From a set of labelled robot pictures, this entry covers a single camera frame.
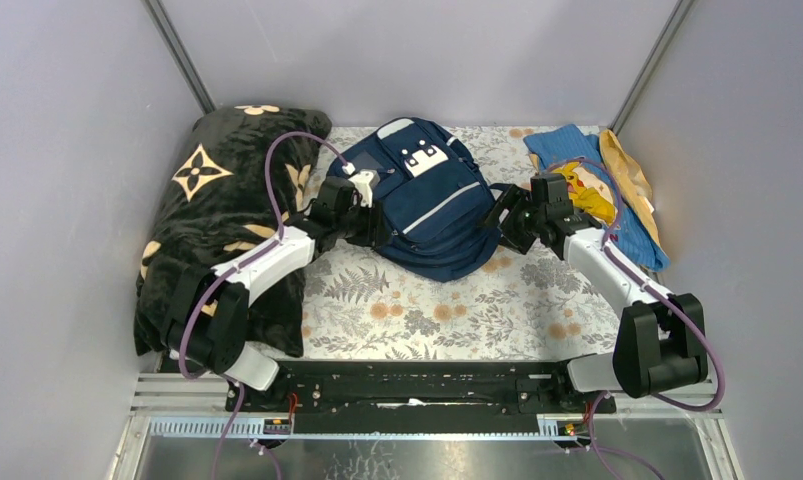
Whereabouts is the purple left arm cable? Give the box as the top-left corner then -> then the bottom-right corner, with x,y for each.
177,131 -> 356,480

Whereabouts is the black floral blanket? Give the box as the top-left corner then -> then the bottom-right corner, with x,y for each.
133,105 -> 332,355

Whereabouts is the yellow snack bag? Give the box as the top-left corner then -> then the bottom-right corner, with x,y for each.
598,129 -> 660,244

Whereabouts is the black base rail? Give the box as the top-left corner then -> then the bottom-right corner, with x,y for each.
225,360 -> 597,435

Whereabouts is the navy blue backpack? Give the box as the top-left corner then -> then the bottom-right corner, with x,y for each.
327,117 -> 506,282

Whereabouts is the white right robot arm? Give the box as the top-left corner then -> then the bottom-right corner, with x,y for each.
483,173 -> 709,412

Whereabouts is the blue pikachu cloth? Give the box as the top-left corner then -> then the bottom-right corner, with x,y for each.
524,124 -> 671,272

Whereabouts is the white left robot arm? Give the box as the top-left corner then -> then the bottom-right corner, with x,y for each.
161,170 -> 390,411

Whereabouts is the floral table mat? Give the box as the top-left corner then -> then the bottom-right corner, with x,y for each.
169,125 -> 667,362

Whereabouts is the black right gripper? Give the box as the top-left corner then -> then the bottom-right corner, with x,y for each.
473,184 -> 545,256

